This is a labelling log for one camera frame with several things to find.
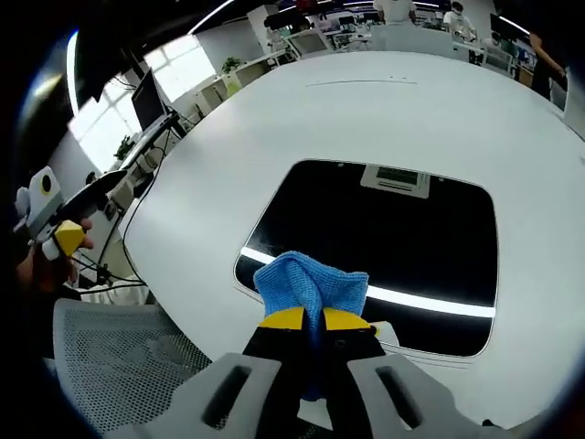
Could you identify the dark hanging panel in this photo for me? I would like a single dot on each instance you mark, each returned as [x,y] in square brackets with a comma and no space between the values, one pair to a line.
[105,59]

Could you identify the small green potted plant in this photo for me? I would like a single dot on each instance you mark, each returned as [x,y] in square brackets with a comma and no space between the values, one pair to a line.
[123,147]

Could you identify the black mirror with white frame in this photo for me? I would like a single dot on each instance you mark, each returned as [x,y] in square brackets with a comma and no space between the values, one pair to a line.
[388,256]

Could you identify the white office chair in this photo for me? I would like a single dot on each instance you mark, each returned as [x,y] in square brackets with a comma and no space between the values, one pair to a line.
[308,45]

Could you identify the green potted plant on cabinet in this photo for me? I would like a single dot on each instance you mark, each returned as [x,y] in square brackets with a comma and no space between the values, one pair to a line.
[233,65]

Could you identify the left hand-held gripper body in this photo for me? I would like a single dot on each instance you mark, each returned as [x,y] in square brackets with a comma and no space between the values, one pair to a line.
[41,206]

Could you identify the grey mesh office chair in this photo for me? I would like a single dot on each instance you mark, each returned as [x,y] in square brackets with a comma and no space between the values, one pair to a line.
[119,356]

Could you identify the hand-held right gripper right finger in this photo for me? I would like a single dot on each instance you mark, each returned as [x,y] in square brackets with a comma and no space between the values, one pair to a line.
[393,393]

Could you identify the person's left hand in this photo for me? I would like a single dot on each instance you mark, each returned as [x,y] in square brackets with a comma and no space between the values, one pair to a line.
[45,274]

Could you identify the black computer monitor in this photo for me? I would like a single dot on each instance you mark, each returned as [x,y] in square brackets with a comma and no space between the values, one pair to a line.
[148,98]

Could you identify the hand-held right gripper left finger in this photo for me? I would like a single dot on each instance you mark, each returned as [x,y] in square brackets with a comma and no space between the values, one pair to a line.
[219,398]

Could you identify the blue cleaning cloth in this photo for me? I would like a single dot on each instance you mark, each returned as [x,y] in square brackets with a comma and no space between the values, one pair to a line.
[301,283]

